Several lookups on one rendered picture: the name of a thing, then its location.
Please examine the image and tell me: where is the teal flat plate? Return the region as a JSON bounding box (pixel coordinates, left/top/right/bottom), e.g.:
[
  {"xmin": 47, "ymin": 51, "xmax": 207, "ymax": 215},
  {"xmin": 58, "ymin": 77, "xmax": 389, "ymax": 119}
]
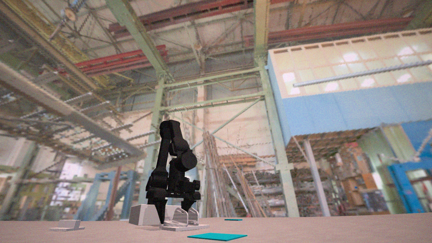
[{"xmin": 187, "ymin": 233, "xmax": 247, "ymax": 241}]

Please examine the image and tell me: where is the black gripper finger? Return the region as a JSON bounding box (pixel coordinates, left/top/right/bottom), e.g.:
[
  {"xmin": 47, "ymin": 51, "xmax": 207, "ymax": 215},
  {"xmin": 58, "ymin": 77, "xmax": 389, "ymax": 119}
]
[
  {"xmin": 151, "ymin": 199, "xmax": 168, "ymax": 224},
  {"xmin": 181, "ymin": 200, "xmax": 197, "ymax": 213}
]

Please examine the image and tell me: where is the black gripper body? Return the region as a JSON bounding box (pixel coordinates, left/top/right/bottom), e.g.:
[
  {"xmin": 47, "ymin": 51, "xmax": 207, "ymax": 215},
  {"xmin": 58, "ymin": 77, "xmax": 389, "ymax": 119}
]
[{"xmin": 146, "ymin": 173, "xmax": 201, "ymax": 201}]

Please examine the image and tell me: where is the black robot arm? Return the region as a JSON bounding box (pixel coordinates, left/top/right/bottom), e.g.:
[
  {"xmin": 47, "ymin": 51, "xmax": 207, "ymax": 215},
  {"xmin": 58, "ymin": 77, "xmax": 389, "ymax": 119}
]
[{"xmin": 145, "ymin": 120, "xmax": 200, "ymax": 193}]

